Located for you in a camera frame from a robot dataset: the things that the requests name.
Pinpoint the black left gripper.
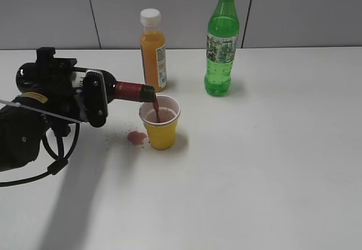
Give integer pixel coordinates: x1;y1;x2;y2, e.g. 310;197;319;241
15;47;109;137

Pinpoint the dark red wine bottle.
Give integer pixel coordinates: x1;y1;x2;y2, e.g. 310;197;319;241
16;63;156;102

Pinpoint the yellow paper cup white inside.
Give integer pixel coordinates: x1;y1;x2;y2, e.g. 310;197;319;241
139;95;181;150

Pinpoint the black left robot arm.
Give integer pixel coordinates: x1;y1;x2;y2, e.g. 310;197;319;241
1;48;117;174

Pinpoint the red wine spill stain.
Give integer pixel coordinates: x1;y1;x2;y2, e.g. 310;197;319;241
127;131;148;145

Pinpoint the orange juice bottle white cap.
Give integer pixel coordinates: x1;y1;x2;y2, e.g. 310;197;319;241
140;8;167;92

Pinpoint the green soda bottle yellow cap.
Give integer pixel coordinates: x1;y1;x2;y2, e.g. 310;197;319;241
204;0;240;97

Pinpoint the white cable tie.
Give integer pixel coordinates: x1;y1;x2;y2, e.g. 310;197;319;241
0;100;82;123

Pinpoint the black cable loop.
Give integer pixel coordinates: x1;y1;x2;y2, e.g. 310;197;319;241
0;121;80;188

